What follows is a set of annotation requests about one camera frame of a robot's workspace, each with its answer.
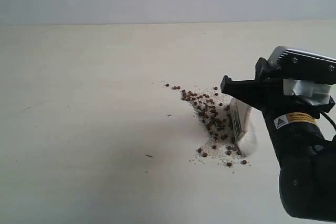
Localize black right camera cable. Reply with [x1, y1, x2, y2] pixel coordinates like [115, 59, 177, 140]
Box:
[321, 112, 336, 132]

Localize scattered rice and brown pellets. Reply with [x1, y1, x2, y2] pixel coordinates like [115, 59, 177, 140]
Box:
[157, 81, 251, 169]

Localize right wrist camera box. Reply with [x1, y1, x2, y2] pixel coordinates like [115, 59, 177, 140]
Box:
[268, 46, 335, 85]

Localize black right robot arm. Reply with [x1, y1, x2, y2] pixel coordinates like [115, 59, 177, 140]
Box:
[220, 58, 335, 222]

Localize white paint brush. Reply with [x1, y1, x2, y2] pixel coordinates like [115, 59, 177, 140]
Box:
[229, 98, 257, 157]

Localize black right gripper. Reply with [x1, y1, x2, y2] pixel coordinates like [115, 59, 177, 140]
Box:
[220, 58, 335, 119]

